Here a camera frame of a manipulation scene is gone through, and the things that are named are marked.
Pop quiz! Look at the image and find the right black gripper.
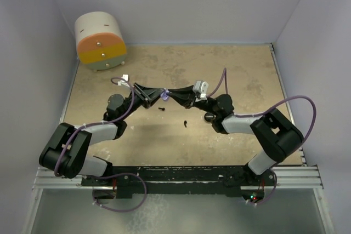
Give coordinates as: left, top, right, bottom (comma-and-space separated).
167, 85, 219, 116

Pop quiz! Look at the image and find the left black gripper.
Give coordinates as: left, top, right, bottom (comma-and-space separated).
120, 83, 163, 120

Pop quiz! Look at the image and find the purple earbud charging case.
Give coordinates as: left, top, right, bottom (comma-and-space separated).
160, 89, 169, 101

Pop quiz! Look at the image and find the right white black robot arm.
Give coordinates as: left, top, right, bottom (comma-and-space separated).
166, 85, 305, 186

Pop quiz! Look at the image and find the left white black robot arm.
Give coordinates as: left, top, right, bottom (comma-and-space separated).
39, 83, 165, 186

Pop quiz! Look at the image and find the black earbud charging case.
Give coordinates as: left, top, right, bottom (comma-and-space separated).
204, 112, 215, 123

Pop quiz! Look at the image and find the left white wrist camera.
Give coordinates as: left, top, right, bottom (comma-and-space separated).
117, 74, 131, 90

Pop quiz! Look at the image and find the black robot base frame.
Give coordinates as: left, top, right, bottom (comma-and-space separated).
82, 163, 277, 201

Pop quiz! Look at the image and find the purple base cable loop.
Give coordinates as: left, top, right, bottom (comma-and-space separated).
92, 172, 149, 213

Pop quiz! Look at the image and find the aluminium extrusion rail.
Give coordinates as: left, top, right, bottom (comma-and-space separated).
32, 166, 323, 190

